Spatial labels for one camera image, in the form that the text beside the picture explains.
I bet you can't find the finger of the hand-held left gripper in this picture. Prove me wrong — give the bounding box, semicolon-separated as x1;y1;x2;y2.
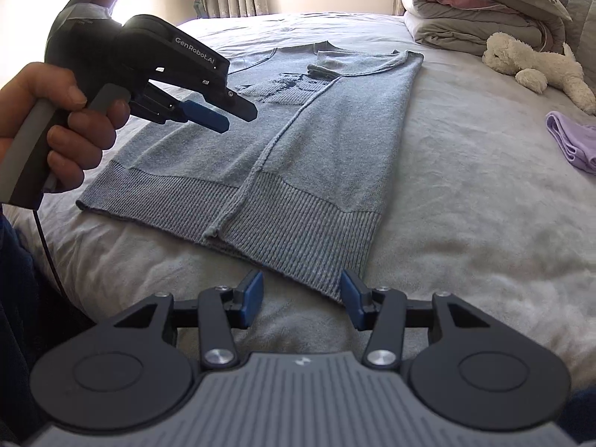
131;81;230;131
200;85;258;122

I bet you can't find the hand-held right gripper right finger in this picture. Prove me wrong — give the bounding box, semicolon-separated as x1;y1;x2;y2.
340;269;494;370

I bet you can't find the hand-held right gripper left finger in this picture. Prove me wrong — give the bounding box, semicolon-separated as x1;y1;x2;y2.
112;269;264;370

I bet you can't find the grey knit short-sleeve sweater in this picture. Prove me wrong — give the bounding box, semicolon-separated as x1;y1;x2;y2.
76;42;424;305

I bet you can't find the person's left hand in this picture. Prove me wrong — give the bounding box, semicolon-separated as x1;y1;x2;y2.
0;63;132;194

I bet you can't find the person's dark blue clothing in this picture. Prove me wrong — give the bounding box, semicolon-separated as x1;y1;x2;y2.
0;214;98;429

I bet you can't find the folded grey pink quilt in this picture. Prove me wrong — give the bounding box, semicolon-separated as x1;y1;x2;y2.
401;0;566;55

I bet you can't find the folded purple garment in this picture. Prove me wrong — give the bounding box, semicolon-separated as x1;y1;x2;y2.
546;111;596;174

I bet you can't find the white plush dog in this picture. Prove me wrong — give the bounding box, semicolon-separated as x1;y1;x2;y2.
482;32;596;115

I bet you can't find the grey quilted headboard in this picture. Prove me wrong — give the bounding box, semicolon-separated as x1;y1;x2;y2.
542;0;596;75

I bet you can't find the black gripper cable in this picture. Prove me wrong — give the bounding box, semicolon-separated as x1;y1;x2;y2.
34;202;63;294

